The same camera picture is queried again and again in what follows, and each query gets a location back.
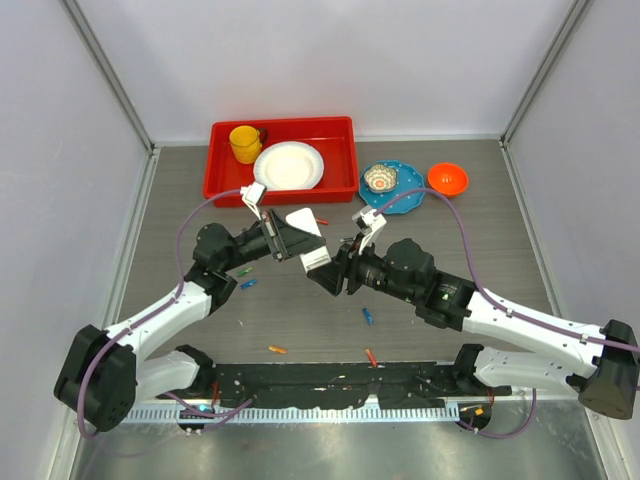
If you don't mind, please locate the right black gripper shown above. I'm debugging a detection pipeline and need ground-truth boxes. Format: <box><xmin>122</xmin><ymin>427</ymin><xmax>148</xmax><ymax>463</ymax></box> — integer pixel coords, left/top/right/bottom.
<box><xmin>309</xmin><ymin>232</ymin><xmax>417</xmax><ymax>303</ymax></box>

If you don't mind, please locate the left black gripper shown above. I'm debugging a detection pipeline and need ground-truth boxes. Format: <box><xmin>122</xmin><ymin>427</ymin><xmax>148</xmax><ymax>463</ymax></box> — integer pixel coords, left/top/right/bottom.
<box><xmin>221</xmin><ymin>209</ymin><xmax>325</xmax><ymax>273</ymax></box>

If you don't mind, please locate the white remote control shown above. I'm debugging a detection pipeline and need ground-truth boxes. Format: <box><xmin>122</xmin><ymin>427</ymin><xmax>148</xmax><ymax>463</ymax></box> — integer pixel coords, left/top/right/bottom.
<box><xmin>285</xmin><ymin>207</ymin><xmax>331</xmax><ymax>273</ymax></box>

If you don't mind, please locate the orange battery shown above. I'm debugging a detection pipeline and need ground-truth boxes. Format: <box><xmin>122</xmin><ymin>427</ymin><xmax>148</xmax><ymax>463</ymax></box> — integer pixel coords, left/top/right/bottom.
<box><xmin>268</xmin><ymin>345</ymin><xmax>288</xmax><ymax>355</ymax></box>

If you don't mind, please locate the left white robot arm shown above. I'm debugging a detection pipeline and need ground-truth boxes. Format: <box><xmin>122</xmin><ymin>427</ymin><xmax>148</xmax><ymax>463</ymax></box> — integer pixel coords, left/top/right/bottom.
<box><xmin>53</xmin><ymin>208</ymin><xmax>328</xmax><ymax>432</ymax></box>

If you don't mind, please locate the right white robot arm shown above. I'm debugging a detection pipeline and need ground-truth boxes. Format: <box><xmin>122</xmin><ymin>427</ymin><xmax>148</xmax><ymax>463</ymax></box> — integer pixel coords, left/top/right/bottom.
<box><xmin>302</xmin><ymin>239</ymin><xmax>639</xmax><ymax>420</ymax></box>

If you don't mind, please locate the blue battery right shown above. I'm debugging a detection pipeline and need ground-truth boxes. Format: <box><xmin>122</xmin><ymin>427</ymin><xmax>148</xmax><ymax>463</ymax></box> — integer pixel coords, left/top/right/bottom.
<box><xmin>362</xmin><ymin>308</ymin><xmax>374</xmax><ymax>326</ymax></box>

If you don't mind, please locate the blue battery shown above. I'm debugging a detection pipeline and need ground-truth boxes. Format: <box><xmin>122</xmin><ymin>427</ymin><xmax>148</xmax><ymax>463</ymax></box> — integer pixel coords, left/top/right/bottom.
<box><xmin>362</xmin><ymin>308</ymin><xmax>374</xmax><ymax>326</ymax></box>
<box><xmin>240</xmin><ymin>279</ymin><xmax>258</xmax><ymax>290</ymax></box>

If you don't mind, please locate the blue battery left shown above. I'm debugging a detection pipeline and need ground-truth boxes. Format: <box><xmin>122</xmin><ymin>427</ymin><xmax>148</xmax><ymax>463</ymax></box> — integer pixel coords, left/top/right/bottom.
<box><xmin>240</xmin><ymin>279</ymin><xmax>258</xmax><ymax>290</ymax></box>

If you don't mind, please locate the white paper plate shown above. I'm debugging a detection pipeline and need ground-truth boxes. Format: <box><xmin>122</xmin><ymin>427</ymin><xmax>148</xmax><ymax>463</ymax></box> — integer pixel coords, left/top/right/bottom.
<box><xmin>253</xmin><ymin>141</ymin><xmax>325</xmax><ymax>191</ymax></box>

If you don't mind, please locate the red plastic tray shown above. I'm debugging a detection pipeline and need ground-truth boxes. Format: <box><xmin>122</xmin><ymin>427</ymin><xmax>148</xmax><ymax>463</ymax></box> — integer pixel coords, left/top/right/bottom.
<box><xmin>202</xmin><ymin>116</ymin><xmax>359</xmax><ymax>205</ymax></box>

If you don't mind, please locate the red battery near base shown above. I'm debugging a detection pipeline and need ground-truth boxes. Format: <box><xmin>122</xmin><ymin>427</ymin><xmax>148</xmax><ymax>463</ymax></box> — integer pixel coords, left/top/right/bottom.
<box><xmin>364</xmin><ymin>348</ymin><xmax>378</xmax><ymax>368</ymax></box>

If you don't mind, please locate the blue dotted plate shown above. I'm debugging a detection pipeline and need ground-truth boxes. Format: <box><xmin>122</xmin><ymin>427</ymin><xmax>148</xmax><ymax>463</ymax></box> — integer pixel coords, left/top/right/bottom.
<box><xmin>359</xmin><ymin>160</ymin><xmax>425</xmax><ymax>215</ymax></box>

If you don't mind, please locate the small patterned bowl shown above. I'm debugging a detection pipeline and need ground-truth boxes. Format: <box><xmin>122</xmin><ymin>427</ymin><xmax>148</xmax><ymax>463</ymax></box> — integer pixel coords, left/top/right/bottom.
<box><xmin>363</xmin><ymin>164</ymin><xmax>398</xmax><ymax>193</ymax></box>

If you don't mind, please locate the yellow mug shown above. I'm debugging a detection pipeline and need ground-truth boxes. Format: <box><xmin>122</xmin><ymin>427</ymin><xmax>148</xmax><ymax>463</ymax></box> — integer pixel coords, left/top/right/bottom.
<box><xmin>229</xmin><ymin>125</ymin><xmax>268</xmax><ymax>165</ymax></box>

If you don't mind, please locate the orange plastic bowl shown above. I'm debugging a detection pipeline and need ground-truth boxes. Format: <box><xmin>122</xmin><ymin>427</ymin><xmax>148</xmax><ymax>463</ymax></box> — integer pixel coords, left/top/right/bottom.
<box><xmin>427</xmin><ymin>163</ymin><xmax>469</xmax><ymax>197</ymax></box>

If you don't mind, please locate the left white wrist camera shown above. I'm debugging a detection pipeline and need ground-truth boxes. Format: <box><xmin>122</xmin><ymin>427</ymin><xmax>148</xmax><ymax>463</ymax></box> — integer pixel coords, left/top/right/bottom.
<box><xmin>240</xmin><ymin>182</ymin><xmax>267</xmax><ymax>220</ymax></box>

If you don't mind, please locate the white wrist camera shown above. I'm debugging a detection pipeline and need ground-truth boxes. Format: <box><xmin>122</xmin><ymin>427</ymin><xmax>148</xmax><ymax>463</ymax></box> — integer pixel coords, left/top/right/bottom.
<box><xmin>240</xmin><ymin>182</ymin><xmax>267</xmax><ymax>220</ymax></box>
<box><xmin>352</xmin><ymin>206</ymin><xmax>387</xmax><ymax>255</ymax></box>

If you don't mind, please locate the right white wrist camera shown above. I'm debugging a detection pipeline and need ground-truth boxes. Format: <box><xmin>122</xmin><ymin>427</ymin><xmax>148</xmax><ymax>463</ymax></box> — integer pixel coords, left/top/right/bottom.
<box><xmin>352</xmin><ymin>206</ymin><xmax>387</xmax><ymax>255</ymax></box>

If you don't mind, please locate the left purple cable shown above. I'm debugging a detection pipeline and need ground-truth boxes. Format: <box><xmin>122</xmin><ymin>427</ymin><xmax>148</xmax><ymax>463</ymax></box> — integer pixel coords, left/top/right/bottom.
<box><xmin>77</xmin><ymin>187</ymin><xmax>256</xmax><ymax>441</ymax></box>

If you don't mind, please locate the purple cable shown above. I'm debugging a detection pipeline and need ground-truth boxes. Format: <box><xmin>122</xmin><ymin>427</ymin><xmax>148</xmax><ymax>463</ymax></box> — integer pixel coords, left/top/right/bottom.
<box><xmin>77</xmin><ymin>187</ymin><xmax>256</xmax><ymax>441</ymax></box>
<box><xmin>372</xmin><ymin>188</ymin><xmax>640</xmax><ymax>441</ymax></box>

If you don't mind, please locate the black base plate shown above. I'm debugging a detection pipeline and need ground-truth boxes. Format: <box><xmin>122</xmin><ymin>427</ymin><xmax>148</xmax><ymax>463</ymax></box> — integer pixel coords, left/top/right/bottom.
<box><xmin>173</xmin><ymin>362</ymin><xmax>512</xmax><ymax>410</ymax></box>

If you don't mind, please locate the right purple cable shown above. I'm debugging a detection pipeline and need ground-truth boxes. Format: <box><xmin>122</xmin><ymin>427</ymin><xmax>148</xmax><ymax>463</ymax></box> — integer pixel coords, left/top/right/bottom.
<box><xmin>372</xmin><ymin>188</ymin><xmax>640</xmax><ymax>441</ymax></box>

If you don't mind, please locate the slotted cable duct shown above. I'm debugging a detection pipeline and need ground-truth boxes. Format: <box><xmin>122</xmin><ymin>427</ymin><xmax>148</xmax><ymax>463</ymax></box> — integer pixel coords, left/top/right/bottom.
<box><xmin>123</xmin><ymin>403</ymin><xmax>460</xmax><ymax>426</ymax></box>

